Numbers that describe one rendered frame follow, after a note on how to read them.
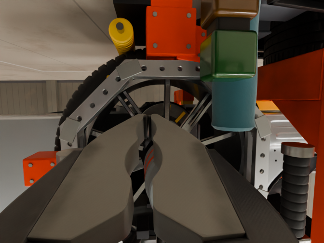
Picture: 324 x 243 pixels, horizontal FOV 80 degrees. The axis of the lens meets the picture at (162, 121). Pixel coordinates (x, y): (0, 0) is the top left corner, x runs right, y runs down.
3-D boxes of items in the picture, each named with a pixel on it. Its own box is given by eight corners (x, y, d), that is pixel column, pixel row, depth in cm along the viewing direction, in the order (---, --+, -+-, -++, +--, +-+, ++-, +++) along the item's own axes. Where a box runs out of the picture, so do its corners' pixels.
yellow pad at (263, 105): (241, 100, 111) (241, 109, 111) (256, 100, 97) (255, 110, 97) (264, 100, 112) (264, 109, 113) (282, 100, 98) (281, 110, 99)
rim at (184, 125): (72, 128, 77) (145, 221, 85) (42, 140, 54) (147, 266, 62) (175, 56, 79) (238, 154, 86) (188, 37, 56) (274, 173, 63)
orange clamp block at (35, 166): (72, 150, 55) (37, 151, 54) (60, 158, 47) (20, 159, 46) (73, 174, 55) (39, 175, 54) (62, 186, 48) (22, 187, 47)
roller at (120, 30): (120, 47, 72) (120, 63, 73) (106, 11, 43) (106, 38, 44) (136, 47, 73) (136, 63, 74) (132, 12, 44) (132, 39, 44)
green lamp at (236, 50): (198, 41, 20) (198, 82, 20) (213, 26, 16) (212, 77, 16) (236, 42, 20) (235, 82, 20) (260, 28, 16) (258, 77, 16)
